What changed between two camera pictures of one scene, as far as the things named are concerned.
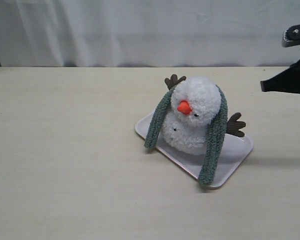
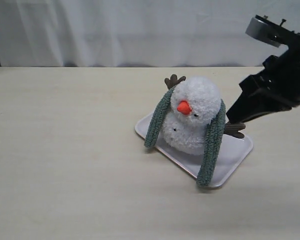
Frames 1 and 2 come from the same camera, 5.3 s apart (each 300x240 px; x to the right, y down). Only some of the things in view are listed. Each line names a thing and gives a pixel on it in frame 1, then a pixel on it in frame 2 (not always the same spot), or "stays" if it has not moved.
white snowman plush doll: [194, 103] stays
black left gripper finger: [295, 79] → [285, 78]
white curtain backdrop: [142, 33] stays
